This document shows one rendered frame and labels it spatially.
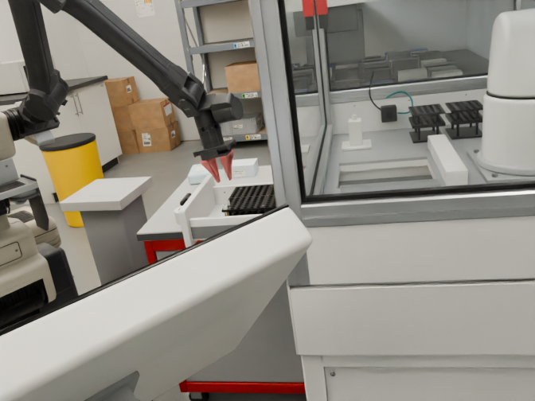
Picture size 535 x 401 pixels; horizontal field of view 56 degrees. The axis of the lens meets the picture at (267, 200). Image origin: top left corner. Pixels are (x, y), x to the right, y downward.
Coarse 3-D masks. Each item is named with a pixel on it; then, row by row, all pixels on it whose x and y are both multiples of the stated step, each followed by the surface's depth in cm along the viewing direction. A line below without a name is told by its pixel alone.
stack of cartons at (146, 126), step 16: (112, 80) 560; (128, 80) 563; (112, 96) 559; (128, 96) 562; (112, 112) 568; (128, 112) 562; (144, 112) 559; (160, 112) 554; (128, 128) 570; (144, 128) 566; (160, 128) 561; (176, 128) 582; (128, 144) 577; (144, 144) 574; (160, 144) 569; (176, 144) 583
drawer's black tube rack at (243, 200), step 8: (240, 192) 145; (248, 192) 144; (256, 192) 143; (264, 192) 142; (272, 192) 142; (240, 200) 138; (248, 200) 137; (256, 200) 136; (264, 200) 136; (272, 200) 135; (232, 208) 134; (240, 208) 132; (248, 208) 132; (256, 208) 132; (264, 208) 131; (272, 208) 131
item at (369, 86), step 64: (320, 0) 69; (384, 0) 67; (448, 0) 66; (512, 0) 65; (320, 64) 72; (384, 64) 70; (448, 64) 69; (512, 64) 68; (320, 128) 75; (384, 128) 74; (448, 128) 72; (512, 128) 71; (320, 192) 79; (384, 192) 78
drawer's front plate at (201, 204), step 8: (208, 176) 153; (200, 184) 147; (208, 184) 150; (200, 192) 142; (208, 192) 149; (192, 200) 135; (200, 200) 141; (208, 200) 148; (184, 208) 130; (192, 208) 135; (200, 208) 141; (208, 208) 148; (184, 216) 129; (192, 216) 134; (200, 216) 141; (184, 224) 130; (184, 232) 131; (192, 240) 133
